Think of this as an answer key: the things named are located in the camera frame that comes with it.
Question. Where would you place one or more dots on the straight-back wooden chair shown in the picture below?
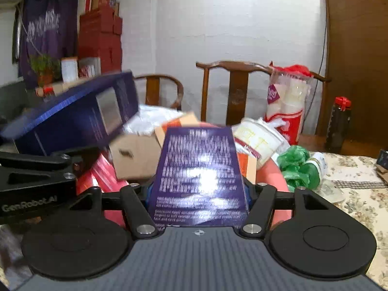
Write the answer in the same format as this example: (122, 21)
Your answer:
(239, 91)

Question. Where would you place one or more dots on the white instant noodle cup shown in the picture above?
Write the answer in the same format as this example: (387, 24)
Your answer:
(260, 139)

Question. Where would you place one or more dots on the purple printed box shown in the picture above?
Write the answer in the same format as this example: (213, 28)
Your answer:
(200, 175)

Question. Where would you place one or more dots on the stack of red boxes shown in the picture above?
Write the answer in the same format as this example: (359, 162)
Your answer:
(100, 33)

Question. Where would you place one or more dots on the brown cardboard box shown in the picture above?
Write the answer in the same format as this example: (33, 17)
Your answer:
(136, 157)

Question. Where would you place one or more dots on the red and white box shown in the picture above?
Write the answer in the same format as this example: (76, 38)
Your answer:
(89, 67)

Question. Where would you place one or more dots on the dark blue box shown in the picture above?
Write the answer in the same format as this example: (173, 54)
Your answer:
(75, 115)

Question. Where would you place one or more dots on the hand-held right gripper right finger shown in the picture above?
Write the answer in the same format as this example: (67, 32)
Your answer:
(266, 209)

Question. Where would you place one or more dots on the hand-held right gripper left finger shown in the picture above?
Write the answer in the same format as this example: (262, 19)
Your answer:
(133, 209)

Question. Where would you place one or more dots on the white canister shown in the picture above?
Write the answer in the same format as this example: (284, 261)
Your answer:
(69, 69)

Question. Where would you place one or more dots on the potted green plant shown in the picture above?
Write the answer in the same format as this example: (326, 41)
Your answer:
(44, 69)

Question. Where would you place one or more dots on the purple hanging banner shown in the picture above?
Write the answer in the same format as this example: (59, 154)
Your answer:
(48, 27)

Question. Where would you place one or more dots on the white plastic bag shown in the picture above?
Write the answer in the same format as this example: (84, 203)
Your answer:
(151, 119)

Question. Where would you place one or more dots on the white bottle with green label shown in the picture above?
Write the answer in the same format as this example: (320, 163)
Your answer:
(321, 162)

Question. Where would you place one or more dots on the dark bottle with red cap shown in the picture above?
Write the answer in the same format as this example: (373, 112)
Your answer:
(50, 90)
(339, 127)

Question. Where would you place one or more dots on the round-back wooden chair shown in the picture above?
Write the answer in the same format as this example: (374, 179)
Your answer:
(157, 91)

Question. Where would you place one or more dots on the pink plastic basin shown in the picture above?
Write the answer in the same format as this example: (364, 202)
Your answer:
(272, 175)

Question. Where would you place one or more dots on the green plastic bag roll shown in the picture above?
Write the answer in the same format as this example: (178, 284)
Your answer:
(298, 166)

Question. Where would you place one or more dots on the brown wooden wardrobe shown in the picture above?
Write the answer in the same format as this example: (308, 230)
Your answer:
(357, 66)

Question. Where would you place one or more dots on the red cardboard box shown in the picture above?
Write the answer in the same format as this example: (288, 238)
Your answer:
(103, 172)

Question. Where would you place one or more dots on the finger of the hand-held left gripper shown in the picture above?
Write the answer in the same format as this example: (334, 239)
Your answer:
(60, 178)
(45, 160)

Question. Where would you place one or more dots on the bagged stack of paper cups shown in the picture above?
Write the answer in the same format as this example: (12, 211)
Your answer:
(288, 106)

